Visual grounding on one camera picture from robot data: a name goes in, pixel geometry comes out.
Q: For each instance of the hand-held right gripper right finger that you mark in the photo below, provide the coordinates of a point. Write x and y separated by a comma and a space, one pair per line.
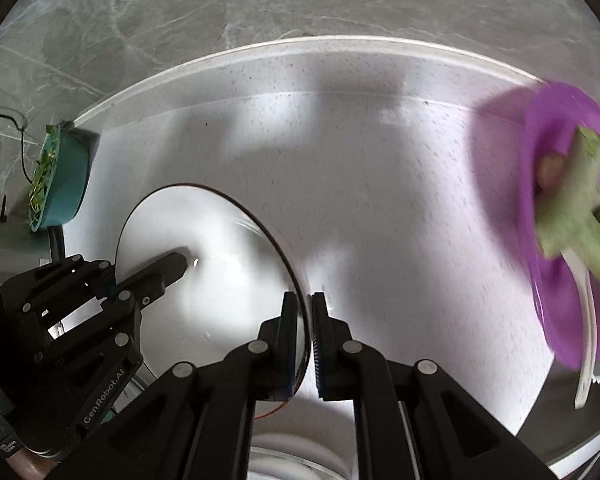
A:
320, 340

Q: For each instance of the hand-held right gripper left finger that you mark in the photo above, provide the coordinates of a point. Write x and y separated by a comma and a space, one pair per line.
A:
290, 325

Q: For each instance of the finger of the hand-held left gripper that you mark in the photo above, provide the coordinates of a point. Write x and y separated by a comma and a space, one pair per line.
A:
65, 285
155, 277

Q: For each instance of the red floral bowl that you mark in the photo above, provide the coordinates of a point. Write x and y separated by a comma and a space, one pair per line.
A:
220, 280

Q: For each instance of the person's left hand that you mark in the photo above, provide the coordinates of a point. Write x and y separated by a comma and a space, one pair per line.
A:
30, 466

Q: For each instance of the teal plant pot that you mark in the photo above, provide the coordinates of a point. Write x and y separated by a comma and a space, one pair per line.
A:
67, 185

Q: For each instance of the green plant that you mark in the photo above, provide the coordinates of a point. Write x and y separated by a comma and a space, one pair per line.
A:
42, 180

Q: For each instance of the purple plastic bowl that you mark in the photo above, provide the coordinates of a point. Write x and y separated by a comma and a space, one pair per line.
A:
535, 260

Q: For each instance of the white spoon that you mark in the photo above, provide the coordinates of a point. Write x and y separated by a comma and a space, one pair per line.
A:
587, 335

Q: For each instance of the brown food piece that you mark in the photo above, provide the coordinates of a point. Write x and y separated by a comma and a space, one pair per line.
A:
552, 170

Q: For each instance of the green vegetable stalk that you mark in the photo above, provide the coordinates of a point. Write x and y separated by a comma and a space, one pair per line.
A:
580, 200

